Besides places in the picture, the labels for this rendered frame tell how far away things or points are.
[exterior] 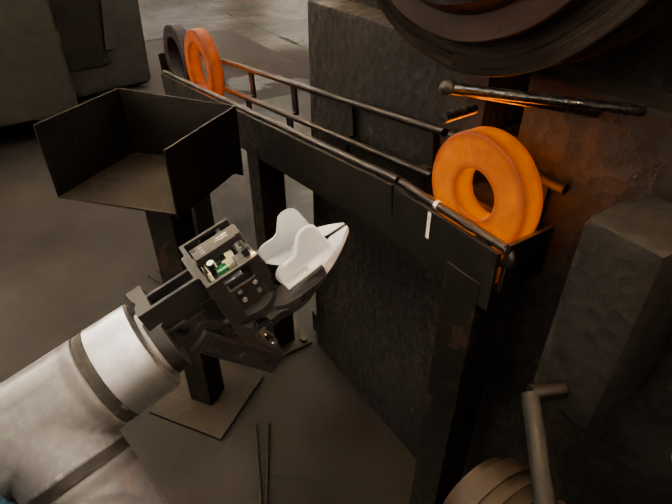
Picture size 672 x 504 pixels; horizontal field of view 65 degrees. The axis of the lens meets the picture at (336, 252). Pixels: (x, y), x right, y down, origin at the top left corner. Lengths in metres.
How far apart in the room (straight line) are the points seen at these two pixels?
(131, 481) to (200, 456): 0.79
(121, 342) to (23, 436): 0.10
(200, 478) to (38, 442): 0.79
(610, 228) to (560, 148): 0.16
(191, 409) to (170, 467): 0.15
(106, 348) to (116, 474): 0.10
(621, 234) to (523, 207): 0.13
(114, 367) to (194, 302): 0.08
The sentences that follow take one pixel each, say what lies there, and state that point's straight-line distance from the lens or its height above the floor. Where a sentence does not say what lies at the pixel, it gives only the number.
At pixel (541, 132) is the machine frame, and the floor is 0.81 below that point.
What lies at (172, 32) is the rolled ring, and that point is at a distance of 1.58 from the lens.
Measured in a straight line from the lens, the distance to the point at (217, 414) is 1.34.
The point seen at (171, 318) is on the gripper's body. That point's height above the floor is 0.74.
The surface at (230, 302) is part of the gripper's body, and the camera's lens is 0.47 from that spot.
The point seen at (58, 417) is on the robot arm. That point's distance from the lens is 0.49.
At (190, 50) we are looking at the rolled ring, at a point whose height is 0.69.
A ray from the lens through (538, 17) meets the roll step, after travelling 0.51.
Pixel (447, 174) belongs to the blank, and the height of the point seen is 0.74.
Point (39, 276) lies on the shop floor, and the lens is 1.95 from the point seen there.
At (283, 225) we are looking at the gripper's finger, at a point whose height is 0.77.
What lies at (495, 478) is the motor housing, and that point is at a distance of 0.63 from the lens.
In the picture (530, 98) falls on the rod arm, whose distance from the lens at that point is 0.52.
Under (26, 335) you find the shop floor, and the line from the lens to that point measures 1.73.
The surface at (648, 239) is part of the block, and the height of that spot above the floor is 0.80.
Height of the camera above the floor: 1.05
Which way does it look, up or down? 36 degrees down
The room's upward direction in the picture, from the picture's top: straight up
